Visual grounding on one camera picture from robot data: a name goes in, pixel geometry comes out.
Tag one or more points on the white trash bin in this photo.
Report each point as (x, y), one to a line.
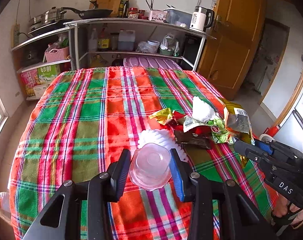
(266, 138)

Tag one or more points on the silver refrigerator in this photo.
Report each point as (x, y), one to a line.
(301, 114)

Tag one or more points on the green snack wrapper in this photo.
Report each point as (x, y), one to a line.
(214, 129)

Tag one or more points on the yellow snack wrapper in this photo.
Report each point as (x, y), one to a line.
(237, 122)

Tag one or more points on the pink utensil holder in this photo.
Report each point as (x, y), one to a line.
(158, 16)

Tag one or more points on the dark brown wrapper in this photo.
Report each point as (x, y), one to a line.
(190, 138)

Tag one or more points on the dark sauce bottle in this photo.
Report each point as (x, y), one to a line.
(125, 9)

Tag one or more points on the pink plastic basket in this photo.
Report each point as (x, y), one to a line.
(54, 53)

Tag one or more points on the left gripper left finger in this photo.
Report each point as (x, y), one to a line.
(104, 189)

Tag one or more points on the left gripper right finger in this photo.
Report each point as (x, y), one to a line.
(192, 187)

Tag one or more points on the wooden door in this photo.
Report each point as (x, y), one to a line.
(229, 52)

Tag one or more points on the white oil jug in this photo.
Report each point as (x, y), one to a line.
(126, 40)

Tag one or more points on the white power strip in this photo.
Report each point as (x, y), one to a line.
(16, 33)

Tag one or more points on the clear plastic cup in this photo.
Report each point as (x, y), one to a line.
(150, 167)

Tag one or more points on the steel pot with lid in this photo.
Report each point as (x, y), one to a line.
(50, 16)

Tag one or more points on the clear plastic storage box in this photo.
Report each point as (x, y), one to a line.
(178, 18)

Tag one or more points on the yellow label sauce bottle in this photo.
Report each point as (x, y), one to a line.
(104, 38)

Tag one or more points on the green cardboard box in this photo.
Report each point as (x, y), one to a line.
(36, 81)

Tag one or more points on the white plastic tub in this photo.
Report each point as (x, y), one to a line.
(153, 46)

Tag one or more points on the black frying pan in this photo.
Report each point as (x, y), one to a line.
(95, 12)

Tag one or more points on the white tissue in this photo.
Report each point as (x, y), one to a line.
(201, 110)

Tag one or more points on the purple lid storage bin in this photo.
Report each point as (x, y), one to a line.
(151, 62)

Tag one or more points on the red plastic container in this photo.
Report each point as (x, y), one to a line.
(272, 131)

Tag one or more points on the white kitchen shelf rack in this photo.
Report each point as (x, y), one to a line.
(182, 45)

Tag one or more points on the small white foam net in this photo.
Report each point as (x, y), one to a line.
(161, 137)

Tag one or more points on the red snack wrapper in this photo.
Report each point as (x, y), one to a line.
(179, 122)

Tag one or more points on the person's right hand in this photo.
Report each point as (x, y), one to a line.
(283, 206)

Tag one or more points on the white electric kettle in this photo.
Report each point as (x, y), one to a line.
(202, 18)

